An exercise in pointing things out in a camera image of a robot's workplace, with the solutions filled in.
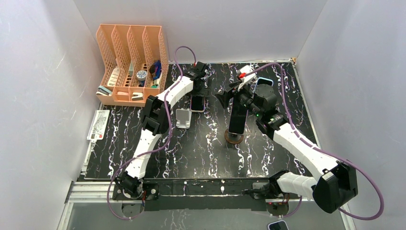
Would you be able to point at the round base black phone stand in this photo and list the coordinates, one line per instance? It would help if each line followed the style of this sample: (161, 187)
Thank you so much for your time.
(233, 138)

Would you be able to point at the teal white eraser block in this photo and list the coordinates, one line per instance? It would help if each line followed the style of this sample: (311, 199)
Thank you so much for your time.
(103, 91)

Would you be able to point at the blue black item in organizer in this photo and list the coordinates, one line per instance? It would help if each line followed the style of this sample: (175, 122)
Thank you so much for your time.
(155, 69)

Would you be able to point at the white case phone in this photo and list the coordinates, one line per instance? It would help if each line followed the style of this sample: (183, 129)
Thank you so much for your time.
(197, 104)

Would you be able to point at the blue case phone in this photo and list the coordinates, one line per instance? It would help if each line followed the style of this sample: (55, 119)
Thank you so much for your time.
(262, 80)

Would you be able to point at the white phone stand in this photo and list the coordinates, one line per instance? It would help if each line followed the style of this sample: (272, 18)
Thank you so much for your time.
(183, 118)

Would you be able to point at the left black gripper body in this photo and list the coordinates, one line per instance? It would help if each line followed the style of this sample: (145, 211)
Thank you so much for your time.
(201, 91)

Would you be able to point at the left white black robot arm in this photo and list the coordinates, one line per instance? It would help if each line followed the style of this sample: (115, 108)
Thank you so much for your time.
(156, 121)

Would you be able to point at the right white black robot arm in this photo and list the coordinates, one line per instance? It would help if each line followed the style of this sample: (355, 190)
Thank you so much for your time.
(332, 182)

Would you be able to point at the white stapler in organizer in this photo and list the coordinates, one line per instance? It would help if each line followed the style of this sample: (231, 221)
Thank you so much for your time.
(137, 96)

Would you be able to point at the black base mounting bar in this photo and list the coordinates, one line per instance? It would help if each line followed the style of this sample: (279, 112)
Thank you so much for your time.
(234, 193)

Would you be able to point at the white printed packet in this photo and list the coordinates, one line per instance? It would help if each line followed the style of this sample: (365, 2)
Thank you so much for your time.
(98, 125)

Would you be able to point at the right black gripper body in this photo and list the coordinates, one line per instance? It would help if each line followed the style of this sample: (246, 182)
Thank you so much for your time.
(232, 93)

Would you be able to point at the orange plastic file organizer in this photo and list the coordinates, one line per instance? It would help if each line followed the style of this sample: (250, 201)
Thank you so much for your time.
(125, 50)

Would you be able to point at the clear case phone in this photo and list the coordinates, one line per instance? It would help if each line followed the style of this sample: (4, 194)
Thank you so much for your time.
(237, 118)

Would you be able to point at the phone at bottom edge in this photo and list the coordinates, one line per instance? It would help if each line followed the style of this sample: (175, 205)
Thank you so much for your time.
(278, 225)

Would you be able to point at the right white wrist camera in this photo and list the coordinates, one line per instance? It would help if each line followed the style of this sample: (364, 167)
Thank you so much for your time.
(245, 76)

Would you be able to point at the round blue white tin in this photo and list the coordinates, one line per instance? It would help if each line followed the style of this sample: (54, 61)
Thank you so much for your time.
(141, 75)

